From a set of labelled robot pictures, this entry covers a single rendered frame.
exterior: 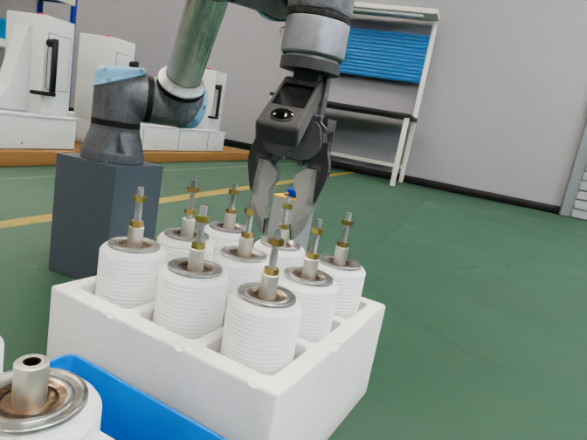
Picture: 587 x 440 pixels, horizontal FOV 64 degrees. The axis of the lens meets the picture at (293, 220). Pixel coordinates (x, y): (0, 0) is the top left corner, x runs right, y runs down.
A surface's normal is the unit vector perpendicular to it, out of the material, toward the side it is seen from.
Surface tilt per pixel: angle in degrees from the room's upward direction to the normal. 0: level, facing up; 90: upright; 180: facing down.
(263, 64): 90
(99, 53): 90
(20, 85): 90
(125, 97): 90
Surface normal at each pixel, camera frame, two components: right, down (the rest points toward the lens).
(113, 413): -0.47, 0.06
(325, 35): 0.20, 0.23
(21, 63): 0.92, 0.23
